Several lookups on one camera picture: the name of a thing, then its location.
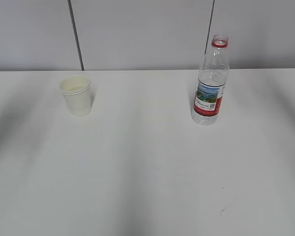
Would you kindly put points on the white paper cup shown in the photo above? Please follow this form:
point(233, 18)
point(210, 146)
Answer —
point(76, 92)

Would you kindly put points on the clear plastic water bottle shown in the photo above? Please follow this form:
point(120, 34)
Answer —
point(212, 80)

